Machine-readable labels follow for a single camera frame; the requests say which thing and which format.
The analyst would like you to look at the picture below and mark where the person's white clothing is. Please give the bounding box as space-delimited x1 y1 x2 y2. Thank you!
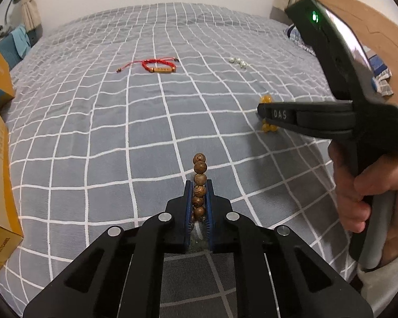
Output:
356 260 398 318

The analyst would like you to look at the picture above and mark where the grey checked bedsheet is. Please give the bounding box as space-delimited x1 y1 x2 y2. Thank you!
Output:
0 2 362 318

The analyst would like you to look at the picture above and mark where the small red string bracelet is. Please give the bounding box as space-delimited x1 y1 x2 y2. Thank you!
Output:
117 59 179 74

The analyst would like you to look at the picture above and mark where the yellow flower bead bracelet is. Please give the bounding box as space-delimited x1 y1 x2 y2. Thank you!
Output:
259 94 279 133

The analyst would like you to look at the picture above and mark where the wooden headboard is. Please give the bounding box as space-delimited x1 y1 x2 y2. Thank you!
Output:
318 0 398 130

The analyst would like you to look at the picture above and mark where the teal cloth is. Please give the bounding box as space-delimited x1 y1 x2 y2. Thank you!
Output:
11 26 32 57

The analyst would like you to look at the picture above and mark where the person's right hand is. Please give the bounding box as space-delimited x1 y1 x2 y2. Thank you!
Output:
328 138 398 236

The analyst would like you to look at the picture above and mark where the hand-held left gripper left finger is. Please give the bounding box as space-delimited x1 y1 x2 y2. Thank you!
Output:
23 179 194 318

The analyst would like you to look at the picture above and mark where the wooden bead bracelet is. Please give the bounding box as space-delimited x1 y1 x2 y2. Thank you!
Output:
191 153 209 236

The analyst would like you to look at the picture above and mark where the blue and yellow cardboard box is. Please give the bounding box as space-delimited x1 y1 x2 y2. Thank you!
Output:
0 89 24 285

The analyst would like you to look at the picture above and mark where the teal suitcase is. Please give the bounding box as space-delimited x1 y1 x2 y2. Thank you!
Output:
0 33 32 72

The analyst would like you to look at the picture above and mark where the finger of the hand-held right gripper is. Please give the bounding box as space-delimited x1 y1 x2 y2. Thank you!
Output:
257 101 357 138

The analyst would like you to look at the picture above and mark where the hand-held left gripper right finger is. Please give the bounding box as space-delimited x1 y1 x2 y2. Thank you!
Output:
204 179 375 318

